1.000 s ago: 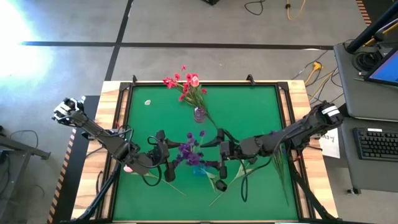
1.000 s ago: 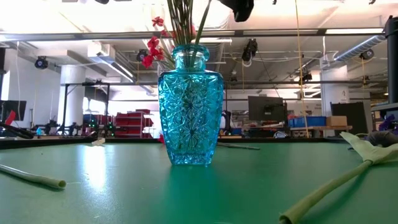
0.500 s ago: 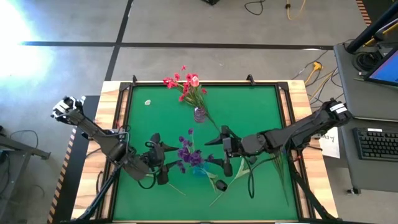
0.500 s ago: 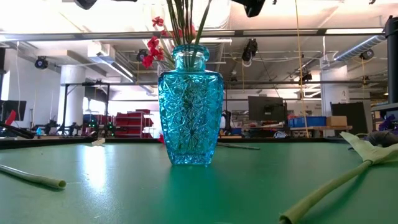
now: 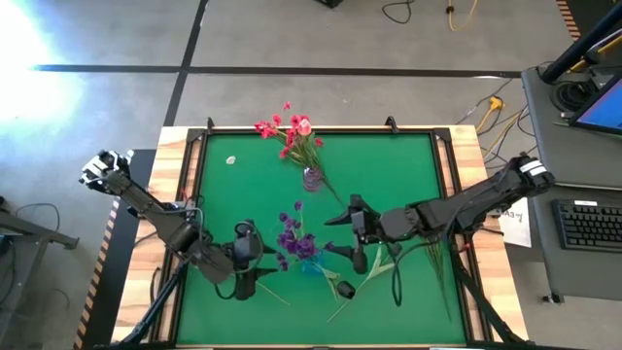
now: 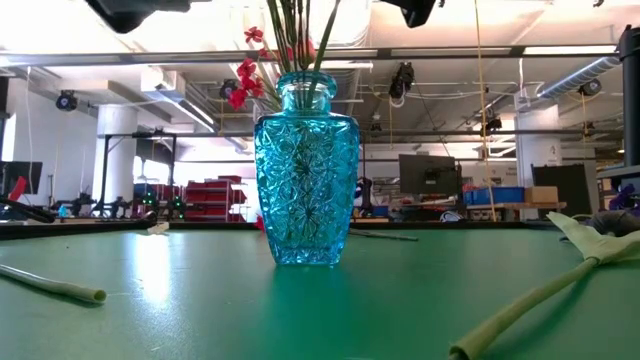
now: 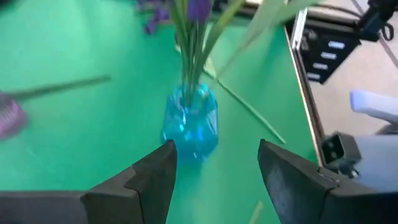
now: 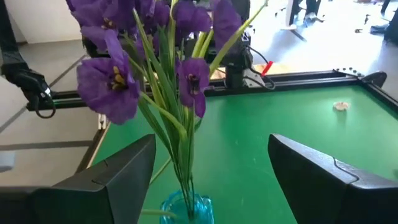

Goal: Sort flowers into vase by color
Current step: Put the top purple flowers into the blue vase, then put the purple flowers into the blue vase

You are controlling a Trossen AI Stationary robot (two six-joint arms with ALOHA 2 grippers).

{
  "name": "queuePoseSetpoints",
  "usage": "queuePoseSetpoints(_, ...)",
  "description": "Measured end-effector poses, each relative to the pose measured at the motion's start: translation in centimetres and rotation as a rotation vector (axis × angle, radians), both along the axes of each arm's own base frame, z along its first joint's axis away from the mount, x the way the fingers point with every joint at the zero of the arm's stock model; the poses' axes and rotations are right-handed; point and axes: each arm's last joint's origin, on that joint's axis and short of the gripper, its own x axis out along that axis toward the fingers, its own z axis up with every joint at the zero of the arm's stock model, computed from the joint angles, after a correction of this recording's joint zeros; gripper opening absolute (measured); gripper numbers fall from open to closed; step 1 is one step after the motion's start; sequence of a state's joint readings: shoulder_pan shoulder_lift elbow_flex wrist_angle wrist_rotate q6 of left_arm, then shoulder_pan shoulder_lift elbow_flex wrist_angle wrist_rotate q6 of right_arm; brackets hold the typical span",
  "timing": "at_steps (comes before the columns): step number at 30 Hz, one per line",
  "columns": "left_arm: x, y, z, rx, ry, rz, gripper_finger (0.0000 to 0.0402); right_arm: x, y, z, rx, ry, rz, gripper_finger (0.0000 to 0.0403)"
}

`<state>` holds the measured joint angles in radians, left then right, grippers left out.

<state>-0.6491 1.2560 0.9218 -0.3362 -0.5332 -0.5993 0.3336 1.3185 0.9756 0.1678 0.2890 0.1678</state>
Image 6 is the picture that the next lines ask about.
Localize pink artificial tulip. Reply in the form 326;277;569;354
0;263;108;305
298;38;318;70

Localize blue cut glass vase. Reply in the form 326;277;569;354
253;69;362;267

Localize white ceiling light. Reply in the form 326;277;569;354
299;60;374;72

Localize plain white pillar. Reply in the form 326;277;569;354
93;103;140;217

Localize black background monitor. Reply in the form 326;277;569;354
398;153;462;197

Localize white pillar with sign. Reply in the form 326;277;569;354
514;103;563;189

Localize blue storage bins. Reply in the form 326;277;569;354
462;186;526;207

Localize dark flat monitor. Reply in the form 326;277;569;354
0;160;44;196

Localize red bin rack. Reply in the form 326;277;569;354
183;174;248;224

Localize wooden shelf cart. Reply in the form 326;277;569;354
464;201;568;222

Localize brown cardboard box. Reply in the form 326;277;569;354
524;185;560;204

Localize black panel board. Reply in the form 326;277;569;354
530;163;592;217

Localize green table mat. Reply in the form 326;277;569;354
0;228;640;360

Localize grey overhead frame bar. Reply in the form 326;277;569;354
0;44;621;67

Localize black ceiling camera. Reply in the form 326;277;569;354
218;78;241;102
54;88;80;113
578;78;604;98
388;61;416;100

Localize yellow hanging rope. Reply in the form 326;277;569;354
473;0;497;222

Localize black metal frame stand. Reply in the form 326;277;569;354
98;130;178;220

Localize silver ventilation duct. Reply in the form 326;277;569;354
537;55;622;100

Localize black camera stand pole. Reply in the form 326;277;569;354
618;24;640;169

